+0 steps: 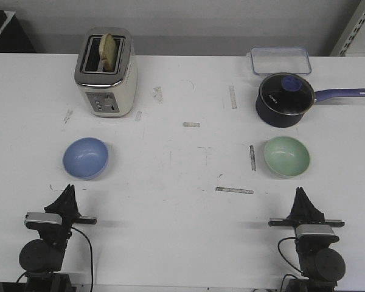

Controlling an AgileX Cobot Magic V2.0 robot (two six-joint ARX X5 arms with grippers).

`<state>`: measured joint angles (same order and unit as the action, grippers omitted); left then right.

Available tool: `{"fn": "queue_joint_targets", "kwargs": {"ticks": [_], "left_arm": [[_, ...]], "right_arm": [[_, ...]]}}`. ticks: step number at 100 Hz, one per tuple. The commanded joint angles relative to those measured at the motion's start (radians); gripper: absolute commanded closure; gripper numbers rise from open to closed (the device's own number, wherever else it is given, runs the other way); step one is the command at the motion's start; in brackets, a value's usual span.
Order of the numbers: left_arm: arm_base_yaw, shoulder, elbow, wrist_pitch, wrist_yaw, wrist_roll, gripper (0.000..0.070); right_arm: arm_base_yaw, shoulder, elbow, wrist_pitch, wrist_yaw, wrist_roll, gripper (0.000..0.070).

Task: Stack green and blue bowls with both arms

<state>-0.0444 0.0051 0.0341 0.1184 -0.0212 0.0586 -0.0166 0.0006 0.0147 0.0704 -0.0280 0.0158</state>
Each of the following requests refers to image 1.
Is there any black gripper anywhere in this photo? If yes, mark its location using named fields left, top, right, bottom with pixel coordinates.
left=38, top=184, right=97, bottom=246
left=268, top=187, right=344, bottom=243

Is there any blue bowl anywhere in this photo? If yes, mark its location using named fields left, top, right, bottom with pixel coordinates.
left=62, top=137, right=109, bottom=180

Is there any green bowl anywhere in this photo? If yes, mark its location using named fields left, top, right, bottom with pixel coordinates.
left=263, top=136, right=311, bottom=178

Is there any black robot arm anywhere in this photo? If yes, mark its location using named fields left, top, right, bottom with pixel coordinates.
left=19, top=184, right=97, bottom=291
left=268, top=187, right=346, bottom=291

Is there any dark blue saucepan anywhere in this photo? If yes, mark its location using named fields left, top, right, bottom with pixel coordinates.
left=255, top=88, right=365, bottom=128

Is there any glass pot lid blue knob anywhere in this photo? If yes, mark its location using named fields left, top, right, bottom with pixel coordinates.
left=259, top=72, right=315, bottom=116

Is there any cream and steel toaster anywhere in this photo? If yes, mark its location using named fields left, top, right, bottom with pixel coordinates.
left=74, top=27, right=138, bottom=117

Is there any clear plastic food container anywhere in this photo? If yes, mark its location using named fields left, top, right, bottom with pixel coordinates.
left=246, top=47, right=312, bottom=75

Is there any slice of toast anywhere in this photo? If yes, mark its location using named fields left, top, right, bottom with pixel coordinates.
left=99, top=33, right=117, bottom=72

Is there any black box background left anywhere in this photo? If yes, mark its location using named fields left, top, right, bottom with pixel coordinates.
left=0, top=10, right=36, bottom=54

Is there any white metal shelf upright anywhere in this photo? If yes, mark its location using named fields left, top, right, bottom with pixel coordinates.
left=330, top=1, right=365, bottom=57

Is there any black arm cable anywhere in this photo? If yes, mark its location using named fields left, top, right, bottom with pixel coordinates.
left=277, top=237, right=304, bottom=292
left=70, top=226, right=94, bottom=292

